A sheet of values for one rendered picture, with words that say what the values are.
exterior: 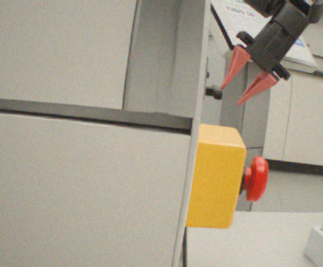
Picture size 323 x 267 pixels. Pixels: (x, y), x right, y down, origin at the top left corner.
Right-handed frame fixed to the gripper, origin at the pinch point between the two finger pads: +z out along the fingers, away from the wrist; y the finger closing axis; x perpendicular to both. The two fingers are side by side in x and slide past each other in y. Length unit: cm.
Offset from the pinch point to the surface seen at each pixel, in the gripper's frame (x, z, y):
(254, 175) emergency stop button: 35.8, 3.5, 0.3
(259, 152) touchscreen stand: -95, 10, -38
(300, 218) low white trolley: 14.2, 5.8, -17.9
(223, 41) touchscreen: -71, -10, 0
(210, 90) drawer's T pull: 2.7, 2.0, 3.1
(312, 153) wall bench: -285, -10, -138
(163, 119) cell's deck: 47.2, 3.2, 10.1
